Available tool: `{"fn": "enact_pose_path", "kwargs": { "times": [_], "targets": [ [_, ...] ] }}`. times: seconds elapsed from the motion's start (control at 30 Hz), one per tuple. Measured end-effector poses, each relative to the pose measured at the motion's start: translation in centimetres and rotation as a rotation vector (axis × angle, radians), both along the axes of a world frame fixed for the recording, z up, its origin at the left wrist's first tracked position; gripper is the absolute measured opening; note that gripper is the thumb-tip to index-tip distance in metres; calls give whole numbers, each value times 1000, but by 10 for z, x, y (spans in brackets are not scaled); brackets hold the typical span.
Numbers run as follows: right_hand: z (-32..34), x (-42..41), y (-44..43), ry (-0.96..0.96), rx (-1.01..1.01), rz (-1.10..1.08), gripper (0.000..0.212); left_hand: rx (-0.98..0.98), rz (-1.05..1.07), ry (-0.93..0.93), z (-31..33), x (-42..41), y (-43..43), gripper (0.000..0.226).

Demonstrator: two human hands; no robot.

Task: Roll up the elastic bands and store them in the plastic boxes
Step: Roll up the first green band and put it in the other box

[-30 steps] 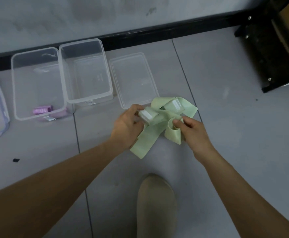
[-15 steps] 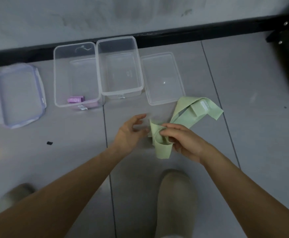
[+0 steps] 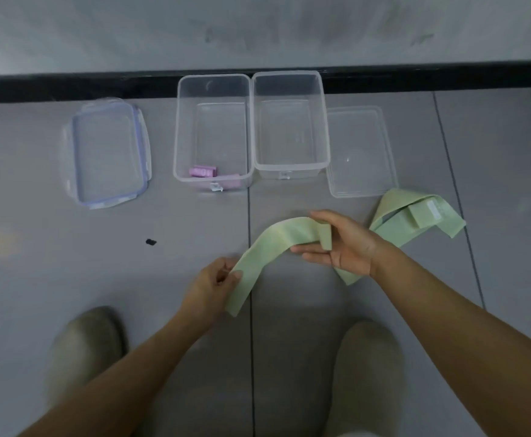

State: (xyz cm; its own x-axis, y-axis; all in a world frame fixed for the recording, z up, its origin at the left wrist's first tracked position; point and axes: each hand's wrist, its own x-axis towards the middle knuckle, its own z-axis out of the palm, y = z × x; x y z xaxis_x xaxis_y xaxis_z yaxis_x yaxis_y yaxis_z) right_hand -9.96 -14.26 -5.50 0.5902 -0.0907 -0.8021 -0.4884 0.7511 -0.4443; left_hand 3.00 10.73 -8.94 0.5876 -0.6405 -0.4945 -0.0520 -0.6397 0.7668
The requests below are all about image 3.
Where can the person's right hand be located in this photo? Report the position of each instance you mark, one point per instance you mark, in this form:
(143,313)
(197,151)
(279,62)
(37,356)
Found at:
(354,250)

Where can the person's left hand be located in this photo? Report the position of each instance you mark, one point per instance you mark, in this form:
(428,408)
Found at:
(204,293)

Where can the person's right middle finger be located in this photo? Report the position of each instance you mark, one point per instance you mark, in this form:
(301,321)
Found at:
(317,259)

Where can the person's right thumb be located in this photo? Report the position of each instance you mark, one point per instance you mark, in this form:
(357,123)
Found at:
(327,219)

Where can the person's left thumb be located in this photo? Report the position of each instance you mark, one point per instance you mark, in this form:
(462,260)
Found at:
(230,279)

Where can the light green elastic band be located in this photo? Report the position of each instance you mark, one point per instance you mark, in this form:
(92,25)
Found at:
(272,243)

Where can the person's left forearm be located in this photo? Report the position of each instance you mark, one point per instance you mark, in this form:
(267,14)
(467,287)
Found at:
(124,377)

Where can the person's right forearm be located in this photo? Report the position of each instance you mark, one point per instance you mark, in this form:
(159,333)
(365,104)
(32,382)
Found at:
(456,341)

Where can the plain clear plastic lid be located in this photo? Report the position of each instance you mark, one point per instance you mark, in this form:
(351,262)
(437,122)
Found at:
(361,152)

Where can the clear plastic storage container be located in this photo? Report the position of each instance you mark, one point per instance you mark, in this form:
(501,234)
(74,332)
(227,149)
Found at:
(289,127)
(213,131)

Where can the rolled pink elastic band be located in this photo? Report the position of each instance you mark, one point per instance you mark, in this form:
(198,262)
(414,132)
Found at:
(203,171)

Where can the person's right leg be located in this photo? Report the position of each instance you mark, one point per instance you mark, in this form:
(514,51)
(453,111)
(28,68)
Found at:
(367,382)

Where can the clear lid with purple seal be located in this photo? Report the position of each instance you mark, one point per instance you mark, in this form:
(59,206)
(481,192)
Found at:
(106,152)

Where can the black baseboard strip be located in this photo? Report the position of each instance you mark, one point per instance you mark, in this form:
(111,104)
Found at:
(65,86)

